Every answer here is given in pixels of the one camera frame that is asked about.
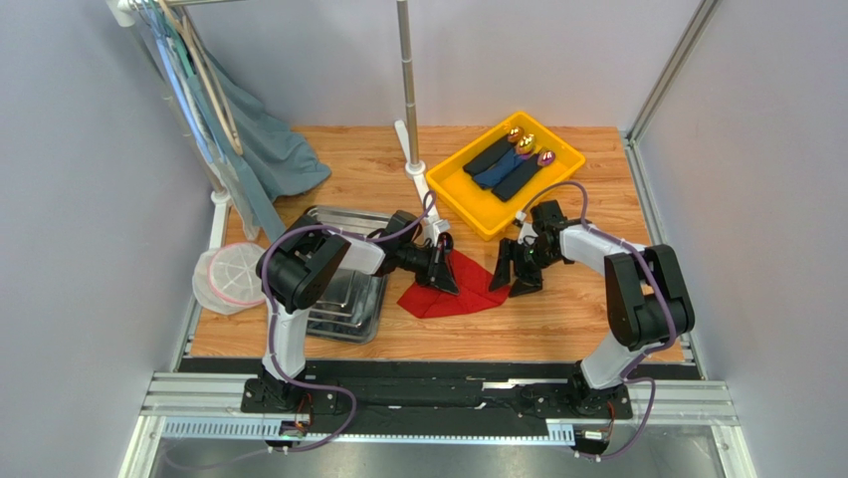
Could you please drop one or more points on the white pink mesh cover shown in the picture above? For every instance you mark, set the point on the white pink mesh cover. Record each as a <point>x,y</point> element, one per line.
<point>225,281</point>

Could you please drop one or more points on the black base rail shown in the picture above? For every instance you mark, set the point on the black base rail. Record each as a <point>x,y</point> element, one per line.
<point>442,398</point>

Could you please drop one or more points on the black napkin roll purple spoon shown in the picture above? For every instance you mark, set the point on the black napkin roll purple spoon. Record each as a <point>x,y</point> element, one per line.
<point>516,180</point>

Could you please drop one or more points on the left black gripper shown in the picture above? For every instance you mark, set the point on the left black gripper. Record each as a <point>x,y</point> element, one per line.
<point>436,272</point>

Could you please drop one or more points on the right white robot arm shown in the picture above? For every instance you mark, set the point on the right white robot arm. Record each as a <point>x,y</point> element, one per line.
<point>647,300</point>

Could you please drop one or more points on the red paper napkin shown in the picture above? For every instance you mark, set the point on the red paper napkin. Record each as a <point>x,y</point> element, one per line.
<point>474,294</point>

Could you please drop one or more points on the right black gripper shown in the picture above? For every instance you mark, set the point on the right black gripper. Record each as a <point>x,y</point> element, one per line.
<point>521,263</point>

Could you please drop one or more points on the metal pole white base stand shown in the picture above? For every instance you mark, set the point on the metal pole white base stand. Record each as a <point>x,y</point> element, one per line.
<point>407,129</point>

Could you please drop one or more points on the wooden clothes hanger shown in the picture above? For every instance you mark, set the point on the wooden clothes hanger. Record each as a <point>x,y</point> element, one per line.
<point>185,28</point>

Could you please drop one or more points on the grey-blue hanging cloth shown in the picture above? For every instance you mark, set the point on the grey-blue hanging cloth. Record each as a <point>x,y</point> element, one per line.
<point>276,162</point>

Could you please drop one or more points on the aluminium frame post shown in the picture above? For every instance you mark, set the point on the aluminium frame post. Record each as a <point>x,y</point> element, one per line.
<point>686,44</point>

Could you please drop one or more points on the metal tray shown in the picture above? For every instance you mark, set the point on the metal tray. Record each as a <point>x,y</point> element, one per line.
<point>350,308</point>

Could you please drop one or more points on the black napkin roll gold spoon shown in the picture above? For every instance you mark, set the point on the black napkin roll gold spoon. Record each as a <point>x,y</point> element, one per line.
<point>493,153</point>

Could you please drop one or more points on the blue napkin roll gold spoon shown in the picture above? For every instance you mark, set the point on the blue napkin roll gold spoon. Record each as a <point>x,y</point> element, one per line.
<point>523,149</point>

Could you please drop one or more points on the yellow plastic bin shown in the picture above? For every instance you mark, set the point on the yellow plastic bin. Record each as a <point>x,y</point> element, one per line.
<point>481,210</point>

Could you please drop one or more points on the white clothes rack post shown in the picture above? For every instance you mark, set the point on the white clothes rack post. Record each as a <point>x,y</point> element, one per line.
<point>122,12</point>

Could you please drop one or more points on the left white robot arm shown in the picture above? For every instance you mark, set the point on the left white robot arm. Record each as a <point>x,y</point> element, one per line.
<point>297,269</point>

